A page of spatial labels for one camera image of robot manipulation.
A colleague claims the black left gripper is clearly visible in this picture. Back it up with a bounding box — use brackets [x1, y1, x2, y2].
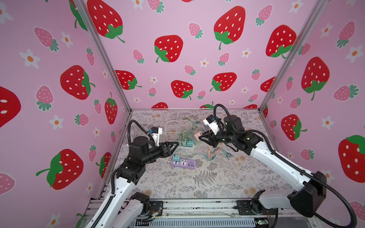
[139, 142, 177, 167]

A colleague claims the pink charger plug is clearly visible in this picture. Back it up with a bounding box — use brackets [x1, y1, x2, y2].
[194, 132, 202, 141]

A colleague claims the teal charger plug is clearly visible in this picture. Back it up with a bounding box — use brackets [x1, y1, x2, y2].
[186, 140, 194, 147]
[173, 155, 180, 162]

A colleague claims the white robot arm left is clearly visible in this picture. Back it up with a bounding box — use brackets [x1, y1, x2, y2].
[86, 136, 179, 228]

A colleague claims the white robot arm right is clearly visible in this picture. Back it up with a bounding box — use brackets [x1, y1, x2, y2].
[199, 115, 357, 228]

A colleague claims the white blue power strip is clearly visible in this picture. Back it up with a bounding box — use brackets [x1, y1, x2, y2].
[177, 139, 195, 149]

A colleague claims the purple power strip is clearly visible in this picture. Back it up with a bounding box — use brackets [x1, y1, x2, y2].
[171, 159, 197, 170]

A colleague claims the white power strip cord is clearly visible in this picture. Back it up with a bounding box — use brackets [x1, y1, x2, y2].
[132, 119, 194, 163]

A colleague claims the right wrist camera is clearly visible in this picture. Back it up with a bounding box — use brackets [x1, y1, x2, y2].
[203, 115, 223, 135]

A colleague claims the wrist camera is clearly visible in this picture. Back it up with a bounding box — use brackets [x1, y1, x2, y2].
[148, 127, 163, 146]
[203, 115, 223, 135]

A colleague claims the tangled coloured cable pile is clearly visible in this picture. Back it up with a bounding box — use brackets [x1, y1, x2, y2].
[178, 116, 233, 162]

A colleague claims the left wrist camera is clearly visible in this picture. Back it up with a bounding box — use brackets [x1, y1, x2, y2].
[148, 127, 163, 146]

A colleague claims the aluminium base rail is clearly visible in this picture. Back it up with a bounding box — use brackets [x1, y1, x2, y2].
[82, 198, 317, 228]

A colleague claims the aluminium corner post left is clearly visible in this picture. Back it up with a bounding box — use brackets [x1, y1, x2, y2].
[74, 0, 132, 114]

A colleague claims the aluminium corner post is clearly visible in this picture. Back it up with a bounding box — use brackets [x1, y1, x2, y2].
[74, 0, 132, 114]
[259, 0, 328, 114]

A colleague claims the aluminium corner post right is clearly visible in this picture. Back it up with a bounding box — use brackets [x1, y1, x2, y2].
[259, 0, 328, 114]

